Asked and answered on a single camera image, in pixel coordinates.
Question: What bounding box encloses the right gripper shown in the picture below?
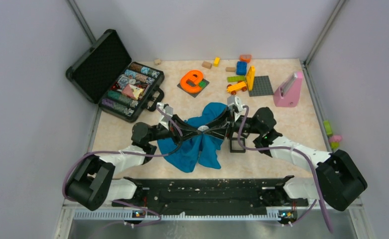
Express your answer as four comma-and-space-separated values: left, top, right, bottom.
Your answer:
203, 107, 262, 140

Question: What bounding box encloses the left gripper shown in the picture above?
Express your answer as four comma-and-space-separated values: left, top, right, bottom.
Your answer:
147, 114, 202, 145

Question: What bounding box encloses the blue garment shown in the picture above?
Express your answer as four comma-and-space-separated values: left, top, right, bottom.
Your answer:
157, 102, 227, 173

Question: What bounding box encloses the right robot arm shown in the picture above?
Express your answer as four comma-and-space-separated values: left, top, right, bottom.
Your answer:
199, 106, 368, 211

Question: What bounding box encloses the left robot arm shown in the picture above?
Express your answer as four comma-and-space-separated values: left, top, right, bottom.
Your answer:
62, 114, 210, 211

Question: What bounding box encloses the small green brick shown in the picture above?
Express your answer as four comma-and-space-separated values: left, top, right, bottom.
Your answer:
198, 81, 207, 88

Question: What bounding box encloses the orange letter e toy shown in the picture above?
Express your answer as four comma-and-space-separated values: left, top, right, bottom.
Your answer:
180, 70, 203, 92

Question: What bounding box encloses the yellow toy car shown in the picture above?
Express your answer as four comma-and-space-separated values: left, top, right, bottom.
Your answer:
227, 81, 248, 95

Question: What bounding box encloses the green flat brick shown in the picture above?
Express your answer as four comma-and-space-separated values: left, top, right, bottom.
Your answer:
227, 75, 246, 83

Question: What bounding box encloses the wooden block by blue brick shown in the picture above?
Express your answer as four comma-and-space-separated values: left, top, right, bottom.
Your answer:
225, 67, 236, 72

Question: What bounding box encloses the yellow tall brick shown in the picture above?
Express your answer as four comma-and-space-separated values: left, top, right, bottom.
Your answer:
246, 66, 256, 91

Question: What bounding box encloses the wooden block centre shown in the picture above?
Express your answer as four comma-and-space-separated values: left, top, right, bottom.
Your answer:
201, 61, 213, 69

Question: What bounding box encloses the small yellow brick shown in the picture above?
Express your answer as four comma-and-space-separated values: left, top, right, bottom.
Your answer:
213, 57, 220, 67

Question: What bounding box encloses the blue brick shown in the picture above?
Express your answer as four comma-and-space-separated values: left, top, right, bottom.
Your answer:
236, 61, 248, 76

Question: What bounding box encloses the orange curved brick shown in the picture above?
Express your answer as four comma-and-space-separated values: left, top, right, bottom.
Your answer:
239, 54, 252, 63

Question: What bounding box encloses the pink stand with tablet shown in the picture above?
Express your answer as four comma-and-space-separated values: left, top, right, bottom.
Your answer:
273, 71, 304, 108

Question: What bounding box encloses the black poker chip case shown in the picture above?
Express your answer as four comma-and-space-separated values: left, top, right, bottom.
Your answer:
65, 29, 164, 122

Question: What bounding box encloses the green pink toy outside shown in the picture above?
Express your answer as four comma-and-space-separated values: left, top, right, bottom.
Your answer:
323, 120, 343, 150

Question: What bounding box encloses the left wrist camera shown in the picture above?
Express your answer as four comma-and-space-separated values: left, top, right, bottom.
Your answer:
156, 102, 173, 126

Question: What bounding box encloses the black square frame lower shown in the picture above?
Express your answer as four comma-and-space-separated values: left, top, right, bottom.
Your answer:
229, 137, 246, 153

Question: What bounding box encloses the small grey base plate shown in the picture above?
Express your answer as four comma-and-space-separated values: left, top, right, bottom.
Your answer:
177, 79, 210, 98

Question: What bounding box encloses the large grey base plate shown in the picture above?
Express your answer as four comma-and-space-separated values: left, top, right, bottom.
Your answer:
249, 76, 274, 97

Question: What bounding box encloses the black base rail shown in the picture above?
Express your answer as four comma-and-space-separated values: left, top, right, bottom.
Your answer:
126, 176, 309, 216

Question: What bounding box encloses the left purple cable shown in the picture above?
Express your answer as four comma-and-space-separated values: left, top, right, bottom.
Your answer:
61, 105, 186, 228

